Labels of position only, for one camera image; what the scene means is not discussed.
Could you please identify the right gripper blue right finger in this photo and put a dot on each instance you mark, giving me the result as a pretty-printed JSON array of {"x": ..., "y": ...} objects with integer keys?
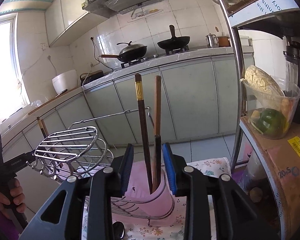
[{"x": 174, "y": 167}]

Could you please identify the kitchen knife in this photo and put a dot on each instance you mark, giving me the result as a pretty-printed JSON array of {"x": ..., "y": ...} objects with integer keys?
[{"x": 61, "y": 91}]

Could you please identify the black blender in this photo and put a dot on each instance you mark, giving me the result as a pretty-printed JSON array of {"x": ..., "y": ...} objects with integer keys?
[{"x": 292, "y": 56}]

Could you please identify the steel wire utensil rack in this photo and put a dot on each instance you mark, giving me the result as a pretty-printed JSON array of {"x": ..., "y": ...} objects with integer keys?
[{"x": 80, "y": 149}]

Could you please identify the black spoon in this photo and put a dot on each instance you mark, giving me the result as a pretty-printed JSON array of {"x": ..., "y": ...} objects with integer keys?
[{"x": 118, "y": 230}]

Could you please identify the dark gold-tipped chopstick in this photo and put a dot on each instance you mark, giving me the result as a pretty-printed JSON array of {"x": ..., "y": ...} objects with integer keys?
[{"x": 42, "y": 127}]

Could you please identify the metal shelf rack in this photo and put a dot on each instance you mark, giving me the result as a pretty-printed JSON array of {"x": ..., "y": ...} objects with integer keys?
[{"x": 280, "y": 18}]

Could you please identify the clear container with vegetables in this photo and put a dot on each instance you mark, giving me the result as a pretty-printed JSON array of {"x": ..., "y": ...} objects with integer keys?
[{"x": 271, "y": 103}]

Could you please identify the black frying pan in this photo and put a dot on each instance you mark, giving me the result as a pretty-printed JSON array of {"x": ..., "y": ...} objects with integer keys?
[{"x": 174, "y": 42}]

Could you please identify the wooden cutting board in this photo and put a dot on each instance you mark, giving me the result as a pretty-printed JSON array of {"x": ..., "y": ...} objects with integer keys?
[{"x": 58, "y": 99}]

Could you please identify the white rice cooker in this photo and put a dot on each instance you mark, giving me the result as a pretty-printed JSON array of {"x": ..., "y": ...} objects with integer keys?
[{"x": 67, "y": 80}]

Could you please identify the cardboard box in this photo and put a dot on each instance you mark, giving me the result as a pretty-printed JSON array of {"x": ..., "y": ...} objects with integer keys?
[{"x": 281, "y": 163}]

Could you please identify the dark chopstick gold band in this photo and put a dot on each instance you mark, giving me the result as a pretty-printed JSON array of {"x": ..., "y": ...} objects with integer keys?
[{"x": 143, "y": 126}]

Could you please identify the wall spice shelf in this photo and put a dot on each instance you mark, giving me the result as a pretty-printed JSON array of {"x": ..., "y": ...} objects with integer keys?
[{"x": 143, "y": 14}]

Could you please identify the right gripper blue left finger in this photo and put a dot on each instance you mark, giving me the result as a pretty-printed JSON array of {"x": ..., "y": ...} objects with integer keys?
[{"x": 122, "y": 167}]

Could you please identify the black wok with lid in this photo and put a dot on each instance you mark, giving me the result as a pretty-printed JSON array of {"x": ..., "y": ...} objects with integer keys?
[{"x": 130, "y": 53}]

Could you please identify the pink plastic cup right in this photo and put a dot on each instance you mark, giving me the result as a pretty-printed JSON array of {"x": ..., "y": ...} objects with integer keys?
[{"x": 139, "y": 206}]

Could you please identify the gas stove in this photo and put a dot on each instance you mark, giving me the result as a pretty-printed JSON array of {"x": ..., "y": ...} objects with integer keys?
[{"x": 154, "y": 56}]

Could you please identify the black induction cooker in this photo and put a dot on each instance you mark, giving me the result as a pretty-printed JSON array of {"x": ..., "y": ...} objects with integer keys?
[{"x": 89, "y": 77}]

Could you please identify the brown ceramic pot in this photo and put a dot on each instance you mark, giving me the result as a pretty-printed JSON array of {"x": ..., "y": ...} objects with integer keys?
[{"x": 223, "y": 41}]

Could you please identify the floral tablecloth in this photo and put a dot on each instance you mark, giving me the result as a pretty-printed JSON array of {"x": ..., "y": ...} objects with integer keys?
[{"x": 174, "y": 231}]

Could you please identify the black slim chopstick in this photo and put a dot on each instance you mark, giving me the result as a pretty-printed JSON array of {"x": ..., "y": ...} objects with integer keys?
[{"x": 157, "y": 162}]

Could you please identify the person's left hand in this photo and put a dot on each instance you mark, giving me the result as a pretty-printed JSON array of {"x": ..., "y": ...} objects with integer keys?
[{"x": 18, "y": 198}]

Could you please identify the steel kettle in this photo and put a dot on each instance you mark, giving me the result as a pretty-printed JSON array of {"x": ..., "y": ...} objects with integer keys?
[{"x": 212, "y": 41}]

